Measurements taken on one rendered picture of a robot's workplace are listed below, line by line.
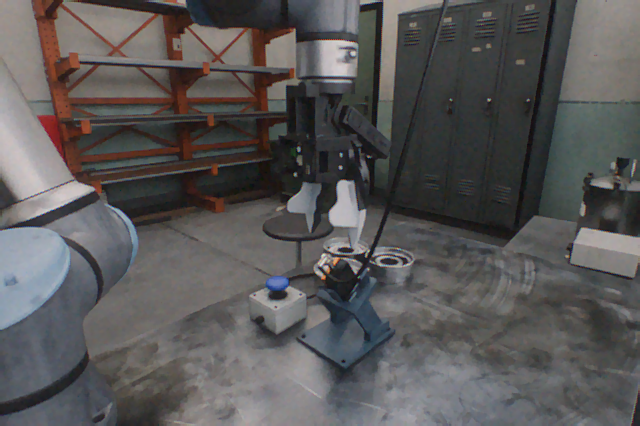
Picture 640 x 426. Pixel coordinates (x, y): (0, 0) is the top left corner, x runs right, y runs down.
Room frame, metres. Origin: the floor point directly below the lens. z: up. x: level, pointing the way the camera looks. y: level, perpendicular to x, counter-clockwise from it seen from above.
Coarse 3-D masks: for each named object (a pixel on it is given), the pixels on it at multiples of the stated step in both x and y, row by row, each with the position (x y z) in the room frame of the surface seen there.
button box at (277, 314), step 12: (288, 288) 0.60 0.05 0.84; (252, 300) 0.57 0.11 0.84; (264, 300) 0.56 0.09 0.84; (276, 300) 0.56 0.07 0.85; (288, 300) 0.56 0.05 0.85; (300, 300) 0.57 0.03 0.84; (252, 312) 0.58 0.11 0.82; (264, 312) 0.55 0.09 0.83; (276, 312) 0.53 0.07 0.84; (288, 312) 0.55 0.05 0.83; (300, 312) 0.57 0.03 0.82; (264, 324) 0.55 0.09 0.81; (276, 324) 0.53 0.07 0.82; (288, 324) 0.55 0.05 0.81
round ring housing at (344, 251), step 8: (328, 240) 0.85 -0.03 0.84; (336, 240) 0.86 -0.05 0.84; (344, 240) 0.87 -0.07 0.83; (360, 240) 0.85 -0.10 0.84; (328, 248) 0.84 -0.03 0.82; (336, 248) 0.83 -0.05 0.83; (344, 248) 0.84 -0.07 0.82; (352, 248) 0.83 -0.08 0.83; (336, 256) 0.77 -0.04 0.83; (344, 256) 0.77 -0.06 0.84; (352, 256) 0.77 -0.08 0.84; (360, 256) 0.78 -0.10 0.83
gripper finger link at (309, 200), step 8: (304, 184) 0.51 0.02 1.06; (312, 184) 0.52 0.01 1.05; (320, 184) 0.52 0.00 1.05; (328, 184) 0.53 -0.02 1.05; (304, 192) 0.52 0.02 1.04; (312, 192) 0.53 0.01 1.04; (320, 192) 0.52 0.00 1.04; (296, 200) 0.51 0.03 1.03; (304, 200) 0.52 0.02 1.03; (312, 200) 0.53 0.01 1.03; (320, 200) 0.53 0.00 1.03; (288, 208) 0.51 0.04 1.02; (296, 208) 0.52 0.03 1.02; (304, 208) 0.53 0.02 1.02; (312, 208) 0.53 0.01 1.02; (320, 208) 0.53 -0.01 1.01; (312, 216) 0.53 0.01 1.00; (320, 216) 0.54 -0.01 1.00; (312, 224) 0.53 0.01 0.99
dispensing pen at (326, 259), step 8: (328, 256) 0.49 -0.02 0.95; (320, 264) 0.48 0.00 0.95; (328, 264) 0.49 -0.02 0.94; (336, 264) 0.51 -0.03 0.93; (344, 264) 0.51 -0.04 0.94; (336, 272) 0.50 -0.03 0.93; (344, 272) 0.50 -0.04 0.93; (352, 272) 0.52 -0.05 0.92; (328, 280) 0.49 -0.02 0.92; (336, 288) 0.49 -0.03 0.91; (344, 288) 0.51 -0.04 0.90; (352, 288) 0.52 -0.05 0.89; (344, 296) 0.50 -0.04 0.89
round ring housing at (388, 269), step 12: (384, 252) 0.80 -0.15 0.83; (396, 252) 0.80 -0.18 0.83; (408, 252) 0.78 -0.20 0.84; (372, 264) 0.72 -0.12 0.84; (384, 264) 0.77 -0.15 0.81; (396, 264) 0.76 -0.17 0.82; (408, 264) 0.72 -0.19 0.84; (372, 276) 0.73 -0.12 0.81; (384, 276) 0.71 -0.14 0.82; (396, 276) 0.70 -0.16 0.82; (408, 276) 0.73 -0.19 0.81
